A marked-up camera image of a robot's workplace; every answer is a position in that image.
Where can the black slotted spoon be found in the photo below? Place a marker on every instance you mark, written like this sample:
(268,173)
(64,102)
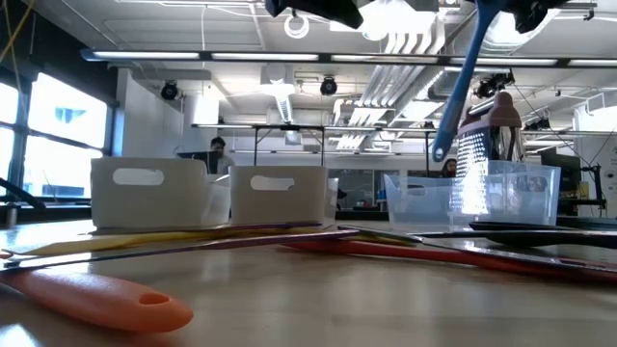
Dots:
(530,238)

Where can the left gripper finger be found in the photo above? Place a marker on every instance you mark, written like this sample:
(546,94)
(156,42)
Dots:
(318,9)

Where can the black background rack frame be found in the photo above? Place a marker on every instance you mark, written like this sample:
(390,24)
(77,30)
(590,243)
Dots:
(289,126)

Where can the black ceiling lamp cluster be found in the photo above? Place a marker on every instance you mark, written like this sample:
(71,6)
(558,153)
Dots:
(494,86)

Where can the clear plastic storage bin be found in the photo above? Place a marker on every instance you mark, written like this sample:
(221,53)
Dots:
(520,197)

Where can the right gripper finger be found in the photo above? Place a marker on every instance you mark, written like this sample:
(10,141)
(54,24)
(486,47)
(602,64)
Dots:
(535,12)

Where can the white plastic storage bin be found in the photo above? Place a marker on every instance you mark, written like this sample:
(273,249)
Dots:
(275,205)
(144,202)

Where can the person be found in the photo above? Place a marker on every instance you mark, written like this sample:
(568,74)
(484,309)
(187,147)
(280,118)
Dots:
(450,168)
(219,144)

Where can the long ceiling light bar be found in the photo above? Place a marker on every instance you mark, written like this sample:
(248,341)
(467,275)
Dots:
(265,56)

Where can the orange silicone spatula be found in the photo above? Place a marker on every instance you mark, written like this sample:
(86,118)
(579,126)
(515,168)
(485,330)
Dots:
(96,301)

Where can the blue plastic spoon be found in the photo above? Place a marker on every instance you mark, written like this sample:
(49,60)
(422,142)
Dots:
(458,96)

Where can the yellow silicone spatula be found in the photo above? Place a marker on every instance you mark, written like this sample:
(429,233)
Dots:
(120,242)

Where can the black slanted bar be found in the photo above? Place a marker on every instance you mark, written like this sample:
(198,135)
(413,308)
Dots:
(21,193)

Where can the pink metal box grater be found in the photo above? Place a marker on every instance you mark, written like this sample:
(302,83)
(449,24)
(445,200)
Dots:
(501,115)

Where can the black equipment stand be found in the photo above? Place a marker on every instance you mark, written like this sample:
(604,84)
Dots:
(561,166)

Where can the large window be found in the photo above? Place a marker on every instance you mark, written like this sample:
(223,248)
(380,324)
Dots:
(62,115)

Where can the red silicone spatula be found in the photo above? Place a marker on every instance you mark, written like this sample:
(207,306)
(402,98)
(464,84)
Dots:
(385,250)

